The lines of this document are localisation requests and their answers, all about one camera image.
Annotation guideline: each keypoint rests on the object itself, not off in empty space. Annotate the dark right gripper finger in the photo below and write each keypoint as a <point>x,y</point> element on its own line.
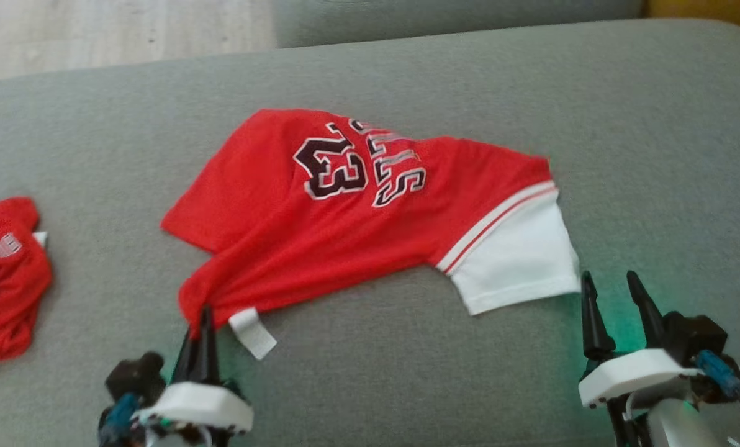
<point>649,316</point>
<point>595,329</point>

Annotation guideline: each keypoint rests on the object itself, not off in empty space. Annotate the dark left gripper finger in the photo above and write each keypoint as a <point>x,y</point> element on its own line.
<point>191,363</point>
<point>210,354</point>

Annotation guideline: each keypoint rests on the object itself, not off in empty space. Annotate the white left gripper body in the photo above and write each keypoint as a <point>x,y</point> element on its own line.
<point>202,406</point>

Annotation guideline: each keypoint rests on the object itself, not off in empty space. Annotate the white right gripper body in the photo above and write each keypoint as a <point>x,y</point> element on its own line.
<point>631,375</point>

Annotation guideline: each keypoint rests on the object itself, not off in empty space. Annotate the red white jersey number 23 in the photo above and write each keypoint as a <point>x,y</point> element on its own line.
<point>345,248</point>

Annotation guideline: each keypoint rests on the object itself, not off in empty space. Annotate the red garment with white trim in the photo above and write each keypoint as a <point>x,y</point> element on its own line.
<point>10,292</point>

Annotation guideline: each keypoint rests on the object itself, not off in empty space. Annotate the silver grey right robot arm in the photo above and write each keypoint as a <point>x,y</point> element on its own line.
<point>680,428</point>

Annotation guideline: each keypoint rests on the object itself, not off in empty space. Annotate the large grey sofa seat cushion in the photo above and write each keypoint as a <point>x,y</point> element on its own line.
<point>376,385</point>

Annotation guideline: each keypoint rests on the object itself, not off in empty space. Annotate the wide yellow sofa backrest cushion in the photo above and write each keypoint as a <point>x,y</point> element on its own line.
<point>717,12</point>

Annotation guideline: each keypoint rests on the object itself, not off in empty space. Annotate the small grey sofa seat cushion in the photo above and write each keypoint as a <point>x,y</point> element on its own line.
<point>438,18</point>

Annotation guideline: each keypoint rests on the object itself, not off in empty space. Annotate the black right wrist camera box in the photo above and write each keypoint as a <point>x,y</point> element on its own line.
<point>693,335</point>

